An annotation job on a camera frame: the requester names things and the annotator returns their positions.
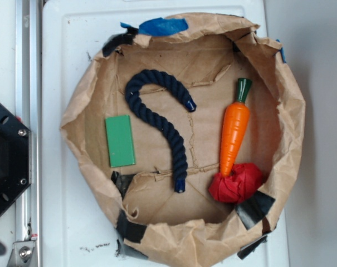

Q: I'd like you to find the aluminium rail frame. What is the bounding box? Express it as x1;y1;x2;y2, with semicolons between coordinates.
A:
15;1;44;266

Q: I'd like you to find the blue masking tape piece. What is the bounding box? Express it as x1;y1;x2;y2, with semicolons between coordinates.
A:
136;18;189;37

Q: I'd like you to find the metal corner bracket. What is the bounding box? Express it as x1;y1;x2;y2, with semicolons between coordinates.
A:
7;241;38;267

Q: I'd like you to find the red crumpled cloth ball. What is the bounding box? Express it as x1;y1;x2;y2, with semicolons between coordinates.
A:
208;163;263;204

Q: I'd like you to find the dark blue twisted rope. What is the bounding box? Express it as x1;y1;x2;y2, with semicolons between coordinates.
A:
125;69;197;193

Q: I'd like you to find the green rectangular block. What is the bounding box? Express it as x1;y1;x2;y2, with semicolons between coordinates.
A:
105;115;136;167

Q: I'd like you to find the orange toy carrot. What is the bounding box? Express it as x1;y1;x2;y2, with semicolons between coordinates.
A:
219;78;252;176

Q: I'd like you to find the brown paper bag basket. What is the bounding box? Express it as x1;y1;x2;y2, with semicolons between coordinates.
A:
61;13;305;266

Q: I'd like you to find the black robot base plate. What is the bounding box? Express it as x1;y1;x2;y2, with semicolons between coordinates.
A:
0;103;30;217

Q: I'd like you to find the white plastic tray board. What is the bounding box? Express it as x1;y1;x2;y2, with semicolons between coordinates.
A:
41;0;290;267

